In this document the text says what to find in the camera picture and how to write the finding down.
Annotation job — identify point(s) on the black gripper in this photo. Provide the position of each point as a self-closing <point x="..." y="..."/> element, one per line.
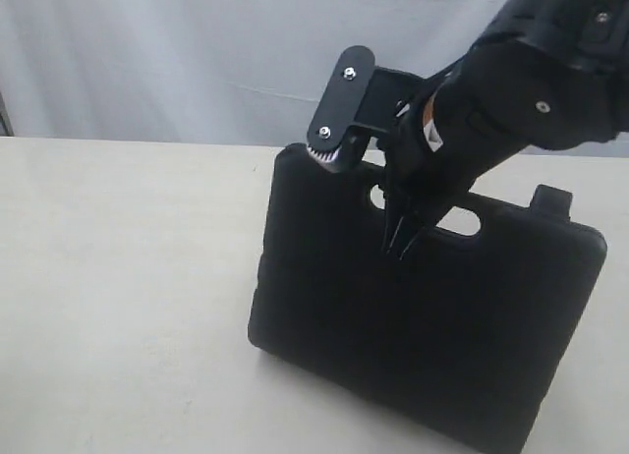
<point x="499" y="99"/>

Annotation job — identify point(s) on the black plastic tool case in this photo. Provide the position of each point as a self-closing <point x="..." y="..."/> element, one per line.
<point x="463" y="335"/>

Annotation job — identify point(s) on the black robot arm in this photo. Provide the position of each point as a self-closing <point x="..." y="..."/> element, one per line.
<point x="576" y="33"/>

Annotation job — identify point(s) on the white backdrop curtain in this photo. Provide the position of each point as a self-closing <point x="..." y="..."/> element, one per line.
<point x="206" y="71"/>

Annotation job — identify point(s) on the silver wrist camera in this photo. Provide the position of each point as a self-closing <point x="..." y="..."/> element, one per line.
<point x="360" y="102"/>

